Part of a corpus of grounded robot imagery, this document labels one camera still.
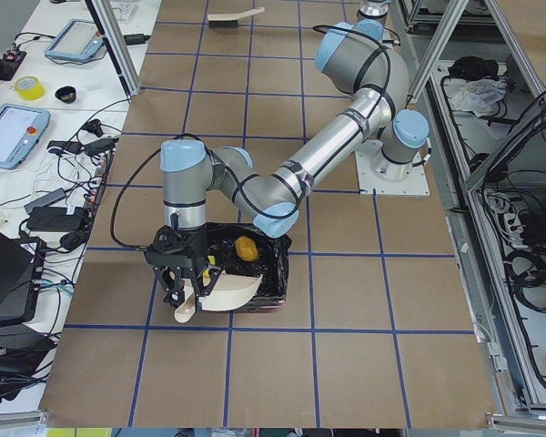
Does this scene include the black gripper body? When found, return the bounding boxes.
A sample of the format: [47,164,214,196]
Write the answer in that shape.
[144,225,208,273]

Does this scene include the yellow green sponge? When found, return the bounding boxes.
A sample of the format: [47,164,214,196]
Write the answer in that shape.
[203,255,216,281]

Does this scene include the beige plastic dustpan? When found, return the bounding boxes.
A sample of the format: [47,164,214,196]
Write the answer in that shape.
[174,273,263,323]

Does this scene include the yellow potato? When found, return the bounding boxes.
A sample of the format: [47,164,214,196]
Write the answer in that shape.
[234,236,259,262]

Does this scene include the beige hand brush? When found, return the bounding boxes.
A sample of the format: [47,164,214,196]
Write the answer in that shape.
[207,6,265,28]

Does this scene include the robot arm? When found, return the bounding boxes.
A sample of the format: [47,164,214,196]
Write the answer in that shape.
[145,19,430,323]
[357,0,390,24]

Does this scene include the bin with black bag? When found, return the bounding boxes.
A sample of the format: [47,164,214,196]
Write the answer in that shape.
[207,222,292,312]

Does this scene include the black power adapter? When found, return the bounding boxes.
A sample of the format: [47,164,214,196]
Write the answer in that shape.
[26,206,86,232]

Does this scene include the black laptop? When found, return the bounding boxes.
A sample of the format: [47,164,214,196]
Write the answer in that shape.
[0,232,44,326]

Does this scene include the blue teach pendant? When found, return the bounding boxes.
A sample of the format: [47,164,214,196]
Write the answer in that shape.
[0,103,51,169]
[44,19,104,64]

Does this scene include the yellow tape roll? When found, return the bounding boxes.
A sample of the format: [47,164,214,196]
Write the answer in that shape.
[14,76,46,101]

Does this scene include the black braided cable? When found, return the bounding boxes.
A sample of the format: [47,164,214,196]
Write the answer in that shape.
[108,132,210,251]

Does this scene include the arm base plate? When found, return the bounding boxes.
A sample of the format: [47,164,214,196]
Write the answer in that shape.
[354,140,430,197]

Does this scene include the aluminium frame post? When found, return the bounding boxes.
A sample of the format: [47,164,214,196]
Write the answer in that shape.
[85,0,141,98]

